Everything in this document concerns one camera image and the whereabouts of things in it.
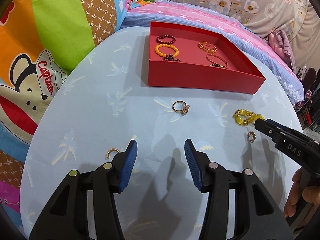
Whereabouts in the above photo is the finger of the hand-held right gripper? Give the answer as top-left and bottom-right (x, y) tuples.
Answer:
(254, 119), (283, 143)
(266, 119), (303, 135)

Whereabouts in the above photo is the dark red bead bracelet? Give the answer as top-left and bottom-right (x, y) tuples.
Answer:
(156, 35), (177, 44)

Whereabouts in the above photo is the red cardboard box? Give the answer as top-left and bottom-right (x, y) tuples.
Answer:
(148, 21), (266, 95)

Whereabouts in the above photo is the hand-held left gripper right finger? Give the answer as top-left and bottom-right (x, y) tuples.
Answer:
(184, 139), (294, 240)

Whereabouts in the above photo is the dark cluttered shelf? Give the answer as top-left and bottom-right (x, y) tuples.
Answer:
(294, 66), (320, 130)

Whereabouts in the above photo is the gold ring with stones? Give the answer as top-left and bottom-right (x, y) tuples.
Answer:
(172, 101), (191, 115)

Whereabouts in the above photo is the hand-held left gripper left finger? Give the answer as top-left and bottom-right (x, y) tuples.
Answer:
(29, 139), (139, 240)

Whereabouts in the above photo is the orange bead bracelet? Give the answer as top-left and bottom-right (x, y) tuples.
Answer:
(154, 44), (179, 58)

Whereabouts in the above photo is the purple cloth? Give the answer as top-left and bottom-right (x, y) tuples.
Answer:
(267, 29), (297, 72)

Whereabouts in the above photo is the gold cuff bangle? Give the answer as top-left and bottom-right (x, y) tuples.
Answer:
(198, 42), (217, 53)

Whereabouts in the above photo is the yellow bead bracelet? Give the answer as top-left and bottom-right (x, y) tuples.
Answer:
(232, 109), (265, 127)

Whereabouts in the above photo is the person's right hand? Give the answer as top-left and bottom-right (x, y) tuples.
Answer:
(284, 169), (318, 218)

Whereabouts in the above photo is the thin gold bangle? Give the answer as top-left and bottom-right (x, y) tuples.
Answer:
(206, 54), (228, 67)

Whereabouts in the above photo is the dark purple bead bracelet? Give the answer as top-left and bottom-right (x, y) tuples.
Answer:
(162, 54), (182, 62)

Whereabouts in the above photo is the monkey printed blanket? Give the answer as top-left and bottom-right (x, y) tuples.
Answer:
(0, 0), (150, 230)

